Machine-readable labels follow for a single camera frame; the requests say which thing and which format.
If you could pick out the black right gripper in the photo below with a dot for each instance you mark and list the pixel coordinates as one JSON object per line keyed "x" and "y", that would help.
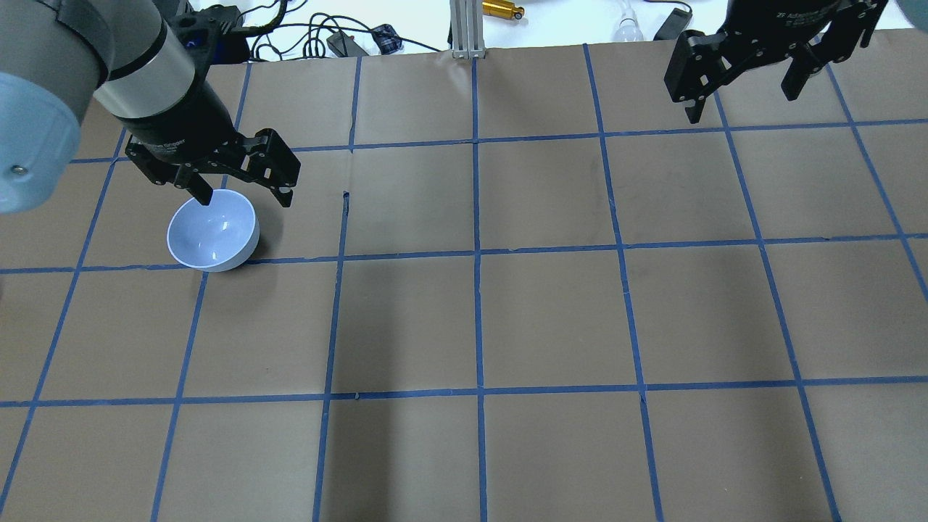
{"x": 796, "y": 20}

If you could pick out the brass cylinder tool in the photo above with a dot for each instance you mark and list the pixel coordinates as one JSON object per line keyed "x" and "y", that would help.
{"x": 504, "y": 10}

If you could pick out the black power adapter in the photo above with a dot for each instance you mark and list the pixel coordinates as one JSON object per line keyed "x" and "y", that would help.
{"x": 342, "y": 45}

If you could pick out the aluminium frame post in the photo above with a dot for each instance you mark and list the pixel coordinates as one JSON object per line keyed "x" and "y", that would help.
{"x": 466, "y": 27}

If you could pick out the white light bulb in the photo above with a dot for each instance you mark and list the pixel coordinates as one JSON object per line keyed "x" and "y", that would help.
{"x": 627, "y": 28}

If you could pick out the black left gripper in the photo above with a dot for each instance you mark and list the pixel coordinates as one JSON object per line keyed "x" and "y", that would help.
{"x": 183, "y": 122}

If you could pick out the blue bowl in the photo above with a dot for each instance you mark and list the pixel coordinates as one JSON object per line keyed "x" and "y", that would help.
{"x": 215, "y": 237}

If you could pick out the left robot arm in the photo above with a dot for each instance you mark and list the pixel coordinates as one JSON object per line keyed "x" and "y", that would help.
{"x": 150, "y": 74}

